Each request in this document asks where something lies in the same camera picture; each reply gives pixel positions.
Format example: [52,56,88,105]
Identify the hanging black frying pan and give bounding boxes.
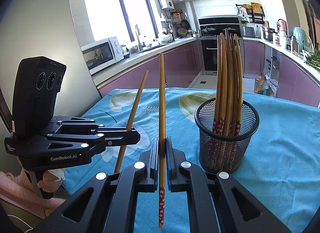
[181,19,190,30]

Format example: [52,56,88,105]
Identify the purple kitchen cabinets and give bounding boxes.
[93,38,319,107]

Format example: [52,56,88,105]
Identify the black wall shelf rack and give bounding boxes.
[235,3,265,25]

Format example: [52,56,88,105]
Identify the blue floral tablecloth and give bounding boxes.
[63,88,319,232]

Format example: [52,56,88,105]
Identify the cooking oil bottle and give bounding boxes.
[254,72,267,95]

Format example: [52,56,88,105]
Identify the kitchen faucet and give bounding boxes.
[135,24,143,51]

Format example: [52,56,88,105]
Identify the pink thermos kettle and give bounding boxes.
[277,19,288,38]

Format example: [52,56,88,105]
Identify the black built-in oven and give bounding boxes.
[199,38,245,72]

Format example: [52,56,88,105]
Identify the black mesh utensil holder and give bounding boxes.
[195,98,260,174]

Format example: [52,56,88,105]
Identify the green leafy vegetables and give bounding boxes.
[306,50,320,71]

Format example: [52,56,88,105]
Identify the black range hood stove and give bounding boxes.
[198,15,242,37]

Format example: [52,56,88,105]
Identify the person's left hand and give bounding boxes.
[17,157,66,194]

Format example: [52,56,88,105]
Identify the white microwave oven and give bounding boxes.
[81,36,124,75]

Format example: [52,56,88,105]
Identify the wooden chopstick red end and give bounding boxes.
[223,36,233,135]
[158,53,166,229]
[114,70,149,173]
[228,33,238,136]
[234,34,243,135]
[223,29,228,112]
[230,34,238,105]

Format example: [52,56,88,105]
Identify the pink left sleeve forearm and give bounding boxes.
[1,170,65,219]

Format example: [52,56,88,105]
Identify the steel cooking pot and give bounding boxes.
[261,26,275,42]

